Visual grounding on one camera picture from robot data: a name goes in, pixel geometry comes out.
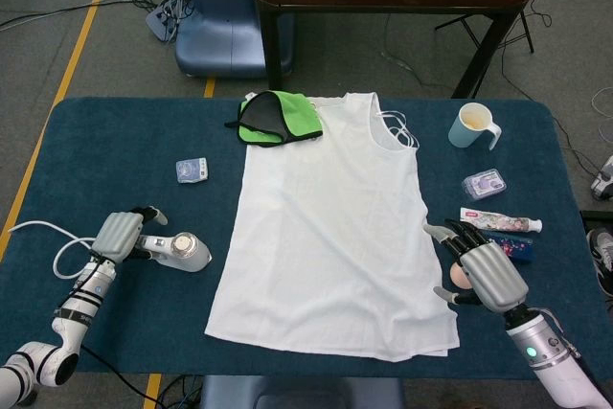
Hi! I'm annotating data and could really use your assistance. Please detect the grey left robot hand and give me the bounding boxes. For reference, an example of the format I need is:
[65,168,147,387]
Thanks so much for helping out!
[90,206,169,264]

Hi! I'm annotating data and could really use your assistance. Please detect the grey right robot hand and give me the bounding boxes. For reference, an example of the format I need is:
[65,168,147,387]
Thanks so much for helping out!
[422,218,530,310]

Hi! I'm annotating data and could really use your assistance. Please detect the white handheld garment steamer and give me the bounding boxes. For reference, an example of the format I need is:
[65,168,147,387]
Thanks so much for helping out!
[137,231,214,274]

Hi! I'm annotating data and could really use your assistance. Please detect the green and black cloth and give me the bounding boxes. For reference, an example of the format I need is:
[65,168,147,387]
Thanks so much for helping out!
[223,89,325,148]

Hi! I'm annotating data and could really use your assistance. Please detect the pink round puff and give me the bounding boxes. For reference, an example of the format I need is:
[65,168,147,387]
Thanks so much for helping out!
[449,261,473,291]

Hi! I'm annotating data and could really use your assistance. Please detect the dark blue toothpaste box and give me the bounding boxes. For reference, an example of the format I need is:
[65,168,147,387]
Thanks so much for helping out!
[482,230,534,264]

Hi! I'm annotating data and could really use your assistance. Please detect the white printed toothpaste tube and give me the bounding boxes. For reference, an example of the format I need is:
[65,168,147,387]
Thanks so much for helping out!
[459,207,544,235]

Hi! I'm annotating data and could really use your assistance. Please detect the clear purple-label plastic box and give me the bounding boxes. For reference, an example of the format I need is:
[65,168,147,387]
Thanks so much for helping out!
[461,168,510,203]

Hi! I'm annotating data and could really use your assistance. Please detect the dark blue carpet table cover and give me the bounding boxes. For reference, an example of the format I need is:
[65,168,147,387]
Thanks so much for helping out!
[0,96,613,377]

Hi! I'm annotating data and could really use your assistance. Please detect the small blue tissue pack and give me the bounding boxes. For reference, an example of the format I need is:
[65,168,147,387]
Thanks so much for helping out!
[174,156,210,185]

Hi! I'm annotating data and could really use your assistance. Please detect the grey black sneaker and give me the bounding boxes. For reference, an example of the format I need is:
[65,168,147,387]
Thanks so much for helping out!
[585,227,613,296]

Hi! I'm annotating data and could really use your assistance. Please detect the grey white shoe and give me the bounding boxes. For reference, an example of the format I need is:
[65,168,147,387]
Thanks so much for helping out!
[589,155,613,202]

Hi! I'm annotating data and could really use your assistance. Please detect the white sleeveless shirt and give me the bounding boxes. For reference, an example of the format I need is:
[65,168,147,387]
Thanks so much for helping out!
[204,91,462,363]

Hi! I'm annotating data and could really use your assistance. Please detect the blue floor power strip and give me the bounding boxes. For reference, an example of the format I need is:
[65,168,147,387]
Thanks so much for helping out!
[145,0,181,42]

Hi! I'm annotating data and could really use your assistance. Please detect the blue robot chassis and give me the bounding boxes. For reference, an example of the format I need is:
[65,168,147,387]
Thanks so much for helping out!
[199,375,406,409]

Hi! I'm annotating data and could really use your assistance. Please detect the black tripod stand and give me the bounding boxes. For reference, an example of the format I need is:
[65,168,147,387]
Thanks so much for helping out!
[434,10,535,55]

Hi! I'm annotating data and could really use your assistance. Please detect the white power cord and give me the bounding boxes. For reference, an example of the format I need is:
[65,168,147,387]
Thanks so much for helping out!
[8,219,98,282]

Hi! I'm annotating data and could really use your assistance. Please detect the light blue mug white handle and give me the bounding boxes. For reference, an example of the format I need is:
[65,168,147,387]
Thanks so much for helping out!
[447,102,504,152]

